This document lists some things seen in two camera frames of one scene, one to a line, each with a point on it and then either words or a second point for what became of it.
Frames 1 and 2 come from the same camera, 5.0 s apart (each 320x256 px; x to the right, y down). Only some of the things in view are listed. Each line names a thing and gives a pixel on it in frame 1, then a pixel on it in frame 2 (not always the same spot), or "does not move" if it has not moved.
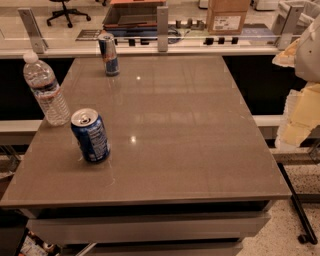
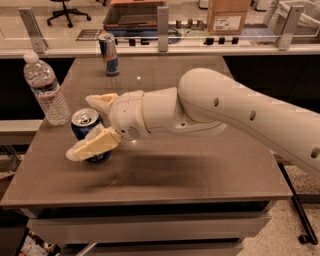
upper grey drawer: x=152 y=229 does not move
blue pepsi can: x=91 y=134 does not move
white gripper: x=308 y=55 to x=126 y=115
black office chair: x=66 y=12 does not move
